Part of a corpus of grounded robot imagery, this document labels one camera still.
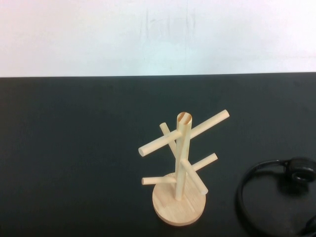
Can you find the black over-ear headphones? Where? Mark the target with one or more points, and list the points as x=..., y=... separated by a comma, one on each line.
x=298, y=168

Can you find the light wooden peg stand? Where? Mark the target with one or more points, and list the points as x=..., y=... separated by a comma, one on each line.
x=177, y=209

